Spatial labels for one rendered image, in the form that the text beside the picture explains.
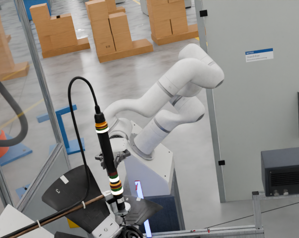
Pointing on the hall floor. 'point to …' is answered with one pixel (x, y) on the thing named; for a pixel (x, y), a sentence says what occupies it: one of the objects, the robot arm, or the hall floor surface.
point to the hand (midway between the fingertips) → (110, 162)
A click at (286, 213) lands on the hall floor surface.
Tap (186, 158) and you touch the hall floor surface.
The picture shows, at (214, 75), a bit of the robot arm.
